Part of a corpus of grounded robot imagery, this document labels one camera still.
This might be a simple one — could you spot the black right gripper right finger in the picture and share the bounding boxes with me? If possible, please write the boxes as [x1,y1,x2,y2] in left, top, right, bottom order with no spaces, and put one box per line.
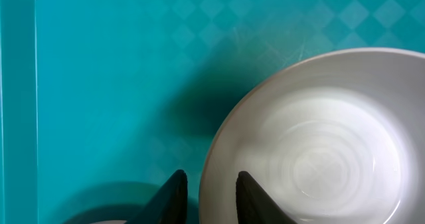
[236,171,296,224]

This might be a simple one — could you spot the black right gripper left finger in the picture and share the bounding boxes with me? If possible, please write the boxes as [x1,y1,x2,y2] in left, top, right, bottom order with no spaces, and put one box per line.
[125,169,188,224]

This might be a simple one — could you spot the large white plate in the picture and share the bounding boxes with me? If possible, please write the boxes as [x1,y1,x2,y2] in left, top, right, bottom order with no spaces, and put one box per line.
[90,220,126,224]

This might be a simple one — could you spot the grey-green small bowl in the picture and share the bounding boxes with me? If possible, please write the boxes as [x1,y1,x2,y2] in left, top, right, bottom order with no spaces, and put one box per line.
[199,48,424,223]

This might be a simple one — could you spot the teal serving tray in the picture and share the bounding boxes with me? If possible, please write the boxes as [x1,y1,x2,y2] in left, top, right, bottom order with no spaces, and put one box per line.
[1,0,424,223]

